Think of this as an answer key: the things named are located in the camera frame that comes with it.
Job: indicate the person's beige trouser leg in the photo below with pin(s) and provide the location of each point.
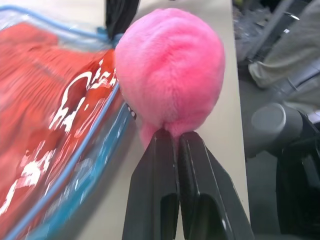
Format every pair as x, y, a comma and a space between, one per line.
287, 55

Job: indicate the black robot body part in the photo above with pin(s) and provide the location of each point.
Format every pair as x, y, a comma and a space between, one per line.
300, 180

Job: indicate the orange cloth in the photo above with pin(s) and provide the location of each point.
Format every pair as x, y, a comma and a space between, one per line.
32, 82

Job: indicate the pink fluffy pom-pom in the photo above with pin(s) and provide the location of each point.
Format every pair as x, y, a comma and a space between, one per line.
170, 70

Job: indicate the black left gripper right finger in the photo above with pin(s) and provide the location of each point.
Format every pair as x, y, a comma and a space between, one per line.
202, 180

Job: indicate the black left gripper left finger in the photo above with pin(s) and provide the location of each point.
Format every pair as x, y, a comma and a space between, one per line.
150, 180

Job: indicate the clear plastic pouch blue trim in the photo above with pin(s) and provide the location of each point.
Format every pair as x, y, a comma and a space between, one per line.
105, 140

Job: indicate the grey cylindrical robot joint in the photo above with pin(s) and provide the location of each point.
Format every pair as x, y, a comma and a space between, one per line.
272, 127

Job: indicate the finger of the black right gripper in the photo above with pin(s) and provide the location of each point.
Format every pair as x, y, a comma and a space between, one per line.
120, 17

